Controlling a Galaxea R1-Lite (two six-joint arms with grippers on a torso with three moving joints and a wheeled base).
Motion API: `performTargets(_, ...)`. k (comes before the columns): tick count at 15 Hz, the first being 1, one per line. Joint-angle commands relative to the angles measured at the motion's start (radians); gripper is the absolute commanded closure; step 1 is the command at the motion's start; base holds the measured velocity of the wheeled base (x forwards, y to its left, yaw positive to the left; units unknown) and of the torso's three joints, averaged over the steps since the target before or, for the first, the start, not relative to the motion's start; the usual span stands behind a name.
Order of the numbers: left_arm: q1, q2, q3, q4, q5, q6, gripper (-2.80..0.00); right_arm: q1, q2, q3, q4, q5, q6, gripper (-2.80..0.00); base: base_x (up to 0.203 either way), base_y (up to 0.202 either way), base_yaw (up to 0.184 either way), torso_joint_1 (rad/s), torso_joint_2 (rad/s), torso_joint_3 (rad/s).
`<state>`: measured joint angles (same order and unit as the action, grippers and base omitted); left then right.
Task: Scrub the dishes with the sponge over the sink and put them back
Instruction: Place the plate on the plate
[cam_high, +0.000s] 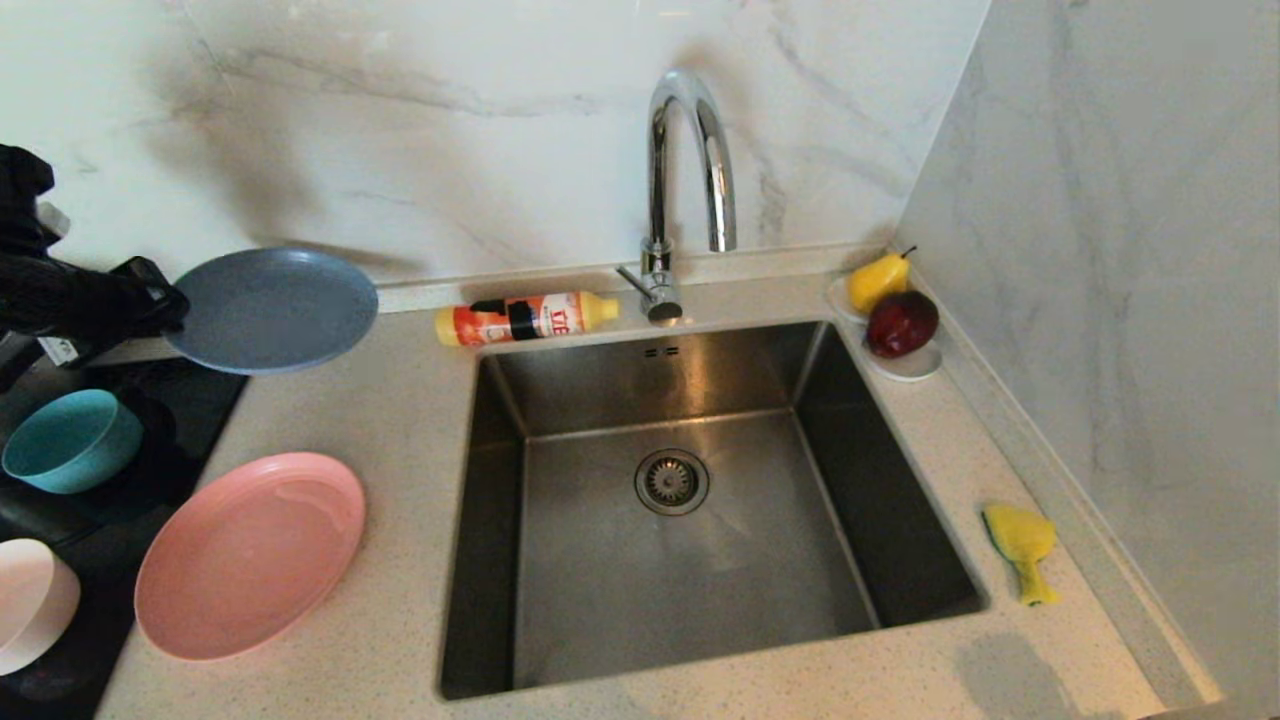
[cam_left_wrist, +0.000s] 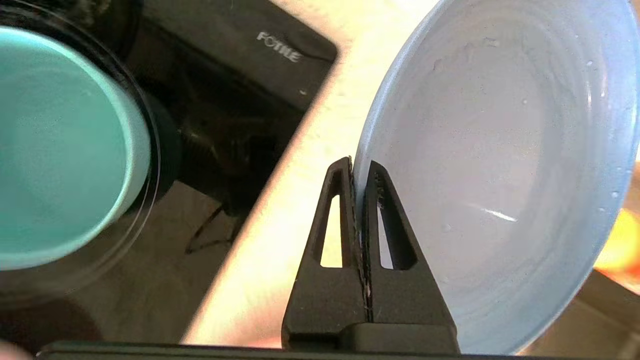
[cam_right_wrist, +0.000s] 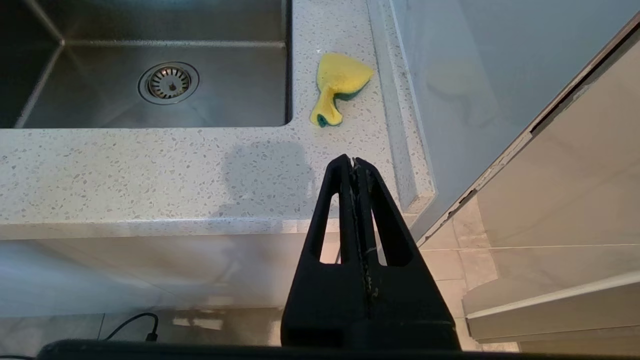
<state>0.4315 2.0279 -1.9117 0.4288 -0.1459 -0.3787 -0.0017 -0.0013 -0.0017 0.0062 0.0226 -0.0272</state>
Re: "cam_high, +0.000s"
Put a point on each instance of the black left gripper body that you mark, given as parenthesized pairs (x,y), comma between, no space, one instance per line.
(85,300)

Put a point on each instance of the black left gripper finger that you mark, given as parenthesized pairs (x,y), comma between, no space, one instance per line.
(150,295)

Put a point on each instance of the blue grey plate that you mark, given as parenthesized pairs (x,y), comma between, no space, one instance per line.
(275,310)

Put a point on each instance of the teal bowl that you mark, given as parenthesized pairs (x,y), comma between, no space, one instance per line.
(70,440)

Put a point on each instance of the pink plate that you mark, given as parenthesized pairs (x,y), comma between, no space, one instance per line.
(250,555)

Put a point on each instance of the pale pink bowl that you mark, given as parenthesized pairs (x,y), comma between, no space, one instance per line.
(30,600)

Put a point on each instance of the orange dish soap bottle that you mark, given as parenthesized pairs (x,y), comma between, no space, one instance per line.
(520,318)

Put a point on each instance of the chrome gooseneck faucet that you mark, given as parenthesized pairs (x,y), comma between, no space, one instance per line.
(657,180)

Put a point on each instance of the yellow green sponge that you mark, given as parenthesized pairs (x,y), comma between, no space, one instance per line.
(1018,535)

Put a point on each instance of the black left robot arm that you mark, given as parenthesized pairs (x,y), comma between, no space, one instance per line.
(20,260)

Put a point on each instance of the stainless steel sink basin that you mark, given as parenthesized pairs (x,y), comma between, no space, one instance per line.
(700,590)

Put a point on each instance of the black glass cooktop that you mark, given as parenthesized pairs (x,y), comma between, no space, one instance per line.
(180,420)

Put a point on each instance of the black frying pan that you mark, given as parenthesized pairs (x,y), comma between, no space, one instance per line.
(160,470)

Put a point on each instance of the round metal drain strainer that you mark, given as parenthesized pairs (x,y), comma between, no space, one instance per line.
(672,482)

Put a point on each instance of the yellow pear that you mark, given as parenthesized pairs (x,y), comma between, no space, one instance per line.
(877,283)

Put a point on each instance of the dark red apple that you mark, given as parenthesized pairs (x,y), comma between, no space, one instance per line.
(902,324)

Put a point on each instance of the small white fruit dish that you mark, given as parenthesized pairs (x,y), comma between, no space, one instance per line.
(913,367)

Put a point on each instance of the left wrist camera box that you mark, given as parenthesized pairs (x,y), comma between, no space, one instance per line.
(55,345)

